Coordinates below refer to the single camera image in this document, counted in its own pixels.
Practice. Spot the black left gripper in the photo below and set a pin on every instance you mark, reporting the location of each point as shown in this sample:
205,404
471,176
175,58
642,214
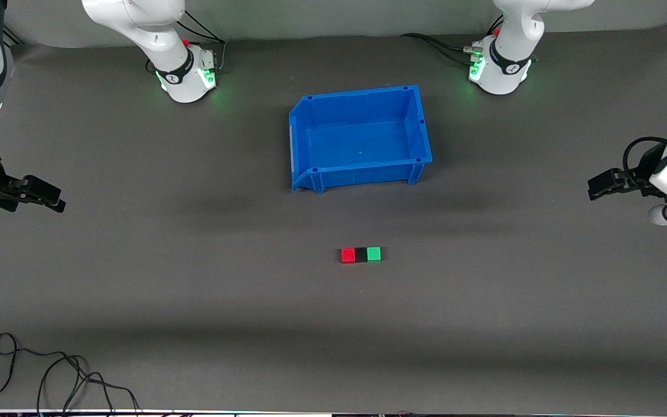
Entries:
638,175

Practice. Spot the small green cube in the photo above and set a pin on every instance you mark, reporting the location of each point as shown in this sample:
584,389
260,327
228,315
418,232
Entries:
373,253

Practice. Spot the small red cube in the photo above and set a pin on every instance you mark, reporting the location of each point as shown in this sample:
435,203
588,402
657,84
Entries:
348,255

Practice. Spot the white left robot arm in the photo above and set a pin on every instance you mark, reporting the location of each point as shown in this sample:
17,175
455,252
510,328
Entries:
510,40

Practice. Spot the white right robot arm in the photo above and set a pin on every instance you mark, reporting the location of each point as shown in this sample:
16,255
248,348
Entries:
154,35

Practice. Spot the small black cube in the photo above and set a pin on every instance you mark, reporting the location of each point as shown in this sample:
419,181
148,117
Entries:
361,255

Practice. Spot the blue plastic storage bin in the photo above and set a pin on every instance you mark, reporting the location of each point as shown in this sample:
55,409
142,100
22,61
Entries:
362,145

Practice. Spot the dark grey table mat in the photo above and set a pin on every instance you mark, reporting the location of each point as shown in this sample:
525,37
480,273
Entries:
333,324

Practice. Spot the aluminium frame rail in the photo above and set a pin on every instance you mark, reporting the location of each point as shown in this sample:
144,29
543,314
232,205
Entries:
14,36

